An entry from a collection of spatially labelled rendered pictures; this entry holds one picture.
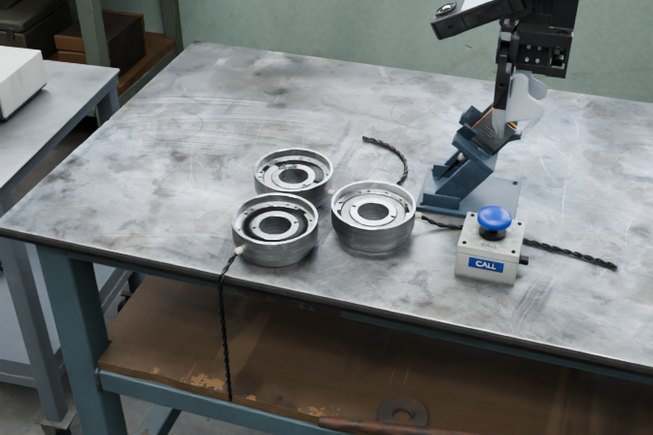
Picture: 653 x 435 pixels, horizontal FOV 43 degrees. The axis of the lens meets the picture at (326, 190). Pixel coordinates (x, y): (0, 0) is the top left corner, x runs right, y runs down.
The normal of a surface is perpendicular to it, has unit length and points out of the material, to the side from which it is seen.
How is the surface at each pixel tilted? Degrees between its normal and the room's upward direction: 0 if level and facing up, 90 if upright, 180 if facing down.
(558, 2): 90
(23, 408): 0
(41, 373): 90
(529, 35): 90
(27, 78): 90
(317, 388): 0
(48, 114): 0
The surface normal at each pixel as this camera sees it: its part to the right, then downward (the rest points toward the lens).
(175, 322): 0.00, -0.83
